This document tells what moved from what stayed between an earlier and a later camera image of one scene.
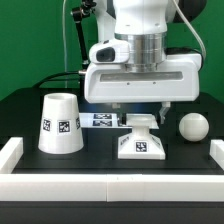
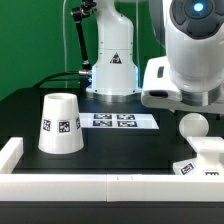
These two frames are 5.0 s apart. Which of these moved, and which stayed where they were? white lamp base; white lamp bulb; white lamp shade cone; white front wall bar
Moved: white lamp base
Stayed: white front wall bar; white lamp shade cone; white lamp bulb
